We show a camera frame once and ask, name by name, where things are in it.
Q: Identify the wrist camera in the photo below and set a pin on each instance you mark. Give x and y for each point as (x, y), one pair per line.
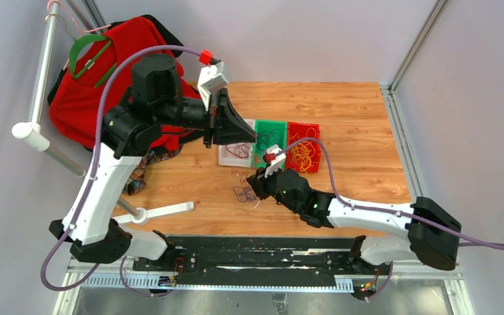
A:
(211, 80)
(274, 157)

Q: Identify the pink clothes hanger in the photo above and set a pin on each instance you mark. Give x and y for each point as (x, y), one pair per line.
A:
(79, 29)

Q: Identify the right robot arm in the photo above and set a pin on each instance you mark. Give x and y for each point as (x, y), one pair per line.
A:
(422, 230)

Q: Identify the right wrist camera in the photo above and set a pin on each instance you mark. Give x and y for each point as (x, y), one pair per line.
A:
(274, 157)

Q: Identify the red t-shirt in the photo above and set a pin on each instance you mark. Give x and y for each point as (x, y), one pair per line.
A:
(78, 100)

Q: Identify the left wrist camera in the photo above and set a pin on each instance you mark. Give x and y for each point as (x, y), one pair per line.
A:
(211, 80)

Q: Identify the plaid shirt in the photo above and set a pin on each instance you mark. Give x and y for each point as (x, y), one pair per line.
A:
(136, 182)

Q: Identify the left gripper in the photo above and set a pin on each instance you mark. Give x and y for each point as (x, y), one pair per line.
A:
(224, 124)

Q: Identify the aluminium frame rail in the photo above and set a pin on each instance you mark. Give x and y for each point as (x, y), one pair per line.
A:
(392, 105)

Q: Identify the red plastic bin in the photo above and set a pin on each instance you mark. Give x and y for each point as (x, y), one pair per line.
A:
(305, 156)

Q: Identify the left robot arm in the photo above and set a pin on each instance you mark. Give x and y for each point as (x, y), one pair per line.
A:
(124, 134)

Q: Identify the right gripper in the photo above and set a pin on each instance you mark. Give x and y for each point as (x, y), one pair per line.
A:
(258, 182)

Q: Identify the green plastic bin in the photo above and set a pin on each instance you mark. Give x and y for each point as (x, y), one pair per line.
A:
(268, 133)

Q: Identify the green clothes hanger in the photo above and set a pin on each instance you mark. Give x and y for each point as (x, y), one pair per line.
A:
(105, 43)

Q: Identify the white clothes rack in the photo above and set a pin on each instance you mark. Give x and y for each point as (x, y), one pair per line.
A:
(74, 102)

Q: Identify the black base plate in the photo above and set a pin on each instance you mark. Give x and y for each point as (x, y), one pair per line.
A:
(259, 262)

